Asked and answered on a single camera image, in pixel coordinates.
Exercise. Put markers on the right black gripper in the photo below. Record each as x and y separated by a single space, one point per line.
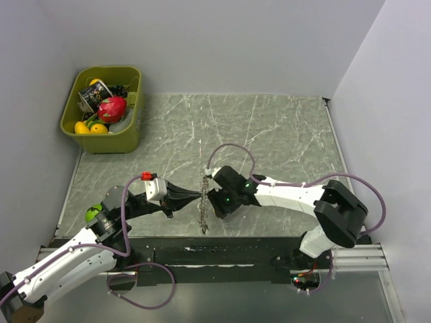
215 198

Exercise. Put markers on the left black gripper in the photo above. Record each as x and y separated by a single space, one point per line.
178 196

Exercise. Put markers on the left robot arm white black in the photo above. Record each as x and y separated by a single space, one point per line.
102 245

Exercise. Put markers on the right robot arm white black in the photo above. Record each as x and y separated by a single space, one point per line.
340 214

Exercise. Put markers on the olive green plastic bin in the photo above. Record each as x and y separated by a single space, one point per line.
123 136

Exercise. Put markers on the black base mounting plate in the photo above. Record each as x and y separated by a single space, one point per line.
152 273

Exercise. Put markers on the green ball toy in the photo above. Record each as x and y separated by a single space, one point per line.
92 212

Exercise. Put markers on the yellow mango toy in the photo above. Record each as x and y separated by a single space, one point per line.
98 129

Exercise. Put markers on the red dragon fruit toy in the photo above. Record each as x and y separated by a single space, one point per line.
111 110

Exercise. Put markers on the yellow lemon toy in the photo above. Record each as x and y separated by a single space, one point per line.
81 128

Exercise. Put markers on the black printed paper cup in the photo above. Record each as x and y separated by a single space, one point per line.
92 96

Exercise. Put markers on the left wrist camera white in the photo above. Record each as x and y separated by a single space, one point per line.
155 187

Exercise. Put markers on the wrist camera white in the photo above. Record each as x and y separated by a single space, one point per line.
210 173
155 187

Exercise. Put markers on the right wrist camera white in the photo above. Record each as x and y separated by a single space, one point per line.
210 173

